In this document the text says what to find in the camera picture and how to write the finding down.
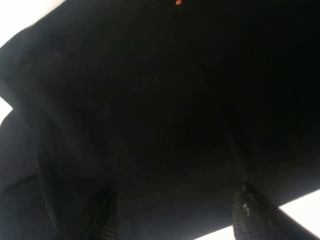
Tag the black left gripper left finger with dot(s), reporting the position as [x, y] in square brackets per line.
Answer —
[104, 225]

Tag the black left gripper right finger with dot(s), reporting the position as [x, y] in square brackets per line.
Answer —
[255, 217]

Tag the black printed t-shirt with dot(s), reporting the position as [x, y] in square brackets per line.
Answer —
[173, 105]

